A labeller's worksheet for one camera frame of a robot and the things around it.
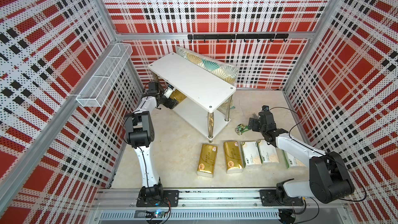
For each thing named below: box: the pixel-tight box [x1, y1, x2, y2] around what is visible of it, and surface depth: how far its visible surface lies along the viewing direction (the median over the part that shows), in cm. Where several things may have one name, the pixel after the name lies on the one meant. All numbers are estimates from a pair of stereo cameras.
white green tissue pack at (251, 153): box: [240, 140, 263, 168], surface depth 86 cm
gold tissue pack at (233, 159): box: [223, 141, 245, 174], surface depth 83 cm
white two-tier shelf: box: [147, 52, 237, 144], surface depth 78 cm
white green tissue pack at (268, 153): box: [256, 139, 280, 164], surface depth 84 cm
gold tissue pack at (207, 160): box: [196, 143, 218, 178], surface depth 81 cm
